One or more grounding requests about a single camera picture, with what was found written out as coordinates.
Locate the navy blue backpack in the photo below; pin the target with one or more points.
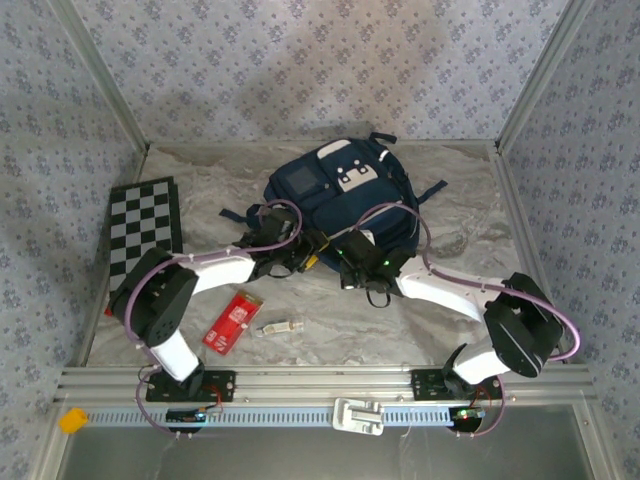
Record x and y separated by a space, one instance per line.
320 195

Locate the clear plastic small case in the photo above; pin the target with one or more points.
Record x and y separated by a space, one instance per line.
277 328

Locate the red packet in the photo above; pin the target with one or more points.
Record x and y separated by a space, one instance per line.
231 322

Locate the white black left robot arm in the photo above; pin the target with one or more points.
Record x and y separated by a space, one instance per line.
220 272

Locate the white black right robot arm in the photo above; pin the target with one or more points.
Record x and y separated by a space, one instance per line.
440 287

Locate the black grey chessboard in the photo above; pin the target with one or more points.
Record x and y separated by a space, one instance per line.
135 220

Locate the small yellow block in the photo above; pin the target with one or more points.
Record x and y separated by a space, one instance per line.
72 420

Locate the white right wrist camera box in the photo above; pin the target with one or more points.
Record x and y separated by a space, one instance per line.
368 236

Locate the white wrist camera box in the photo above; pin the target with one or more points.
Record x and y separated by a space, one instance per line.
368 236
287 228

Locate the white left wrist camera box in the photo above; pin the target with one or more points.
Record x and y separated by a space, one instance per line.
287 228

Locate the aluminium mounting rail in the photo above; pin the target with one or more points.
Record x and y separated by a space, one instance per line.
320 382

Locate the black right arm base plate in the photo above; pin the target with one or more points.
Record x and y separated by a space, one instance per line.
425 385

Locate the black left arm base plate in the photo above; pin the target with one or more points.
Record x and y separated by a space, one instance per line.
220 387

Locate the white plastic bracket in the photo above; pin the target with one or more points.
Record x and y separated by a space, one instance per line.
357 415

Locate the aluminium table side rail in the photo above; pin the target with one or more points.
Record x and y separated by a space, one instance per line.
521 215

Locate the aluminium frame post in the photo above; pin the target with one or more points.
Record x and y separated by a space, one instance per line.
539 75
110 85

